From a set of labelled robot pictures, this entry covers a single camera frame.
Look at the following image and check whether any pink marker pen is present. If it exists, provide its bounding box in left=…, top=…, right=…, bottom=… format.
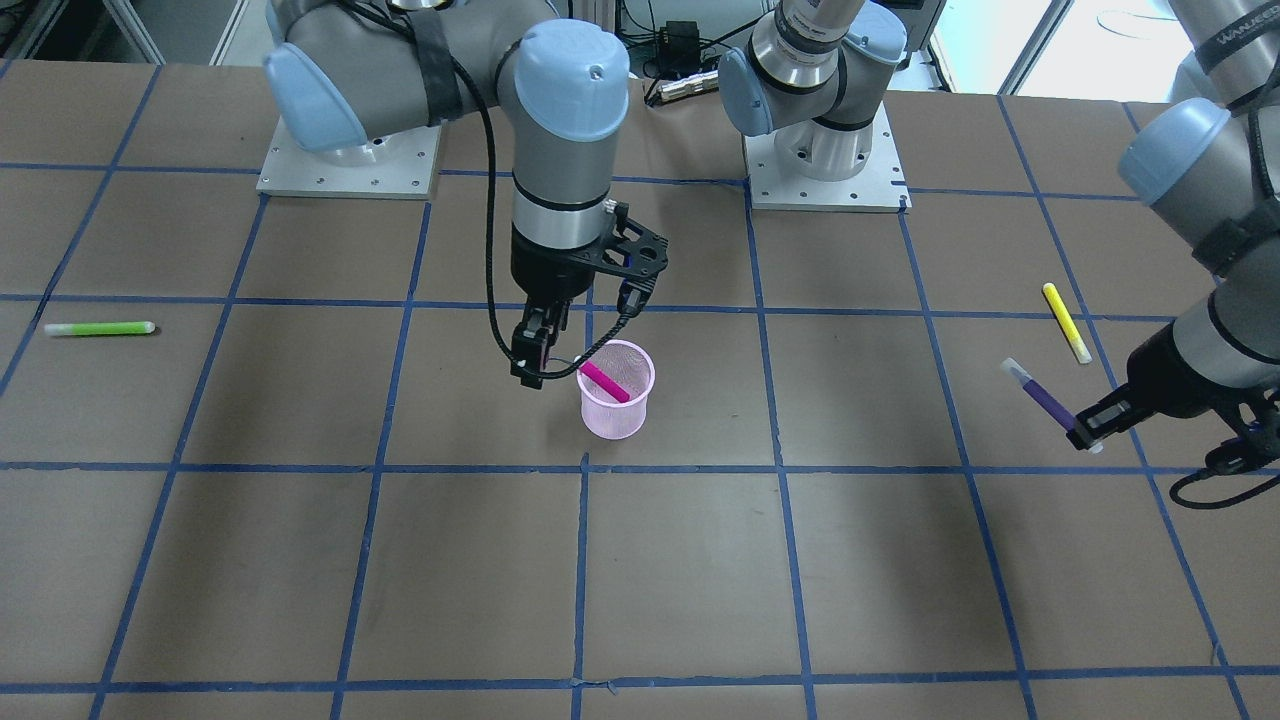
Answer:
left=579, top=361, right=631, bottom=404

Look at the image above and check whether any yellow marker pen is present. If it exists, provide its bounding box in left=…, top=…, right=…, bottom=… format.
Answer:
left=1041, top=282, right=1093, bottom=365

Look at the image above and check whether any green marker pen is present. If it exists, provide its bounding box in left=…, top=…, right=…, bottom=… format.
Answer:
left=42, top=322, right=157, bottom=338

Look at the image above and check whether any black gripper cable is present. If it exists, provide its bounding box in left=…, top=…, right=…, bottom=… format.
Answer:
left=340, top=0, right=641, bottom=379

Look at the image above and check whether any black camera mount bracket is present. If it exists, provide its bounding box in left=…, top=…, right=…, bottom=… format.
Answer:
left=579, top=199, right=669, bottom=293

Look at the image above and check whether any pink mesh cup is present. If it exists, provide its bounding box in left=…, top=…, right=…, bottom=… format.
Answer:
left=576, top=340, right=657, bottom=439

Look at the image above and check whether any purple marker pen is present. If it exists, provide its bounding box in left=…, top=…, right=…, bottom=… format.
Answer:
left=1000, top=357, right=1075, bottom=432

